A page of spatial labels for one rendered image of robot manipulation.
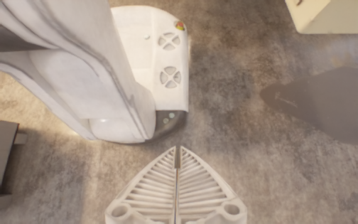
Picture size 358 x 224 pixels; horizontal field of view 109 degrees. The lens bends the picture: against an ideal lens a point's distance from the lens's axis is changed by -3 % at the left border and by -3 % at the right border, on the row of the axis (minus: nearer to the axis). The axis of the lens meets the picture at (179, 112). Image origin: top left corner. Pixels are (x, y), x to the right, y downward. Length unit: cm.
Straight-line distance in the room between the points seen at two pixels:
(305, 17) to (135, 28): 65
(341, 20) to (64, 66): 54
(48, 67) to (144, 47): 42
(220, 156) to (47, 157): 103
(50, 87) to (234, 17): 127
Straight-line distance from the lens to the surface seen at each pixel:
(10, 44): 29
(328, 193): 116
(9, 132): 121
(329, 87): 135
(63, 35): 22
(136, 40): 75
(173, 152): 17
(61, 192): 108
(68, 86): 41
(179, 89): 60
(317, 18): 37
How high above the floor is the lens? 81
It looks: 74 degrees down
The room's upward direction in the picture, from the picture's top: 4 degrees counter-clockwise
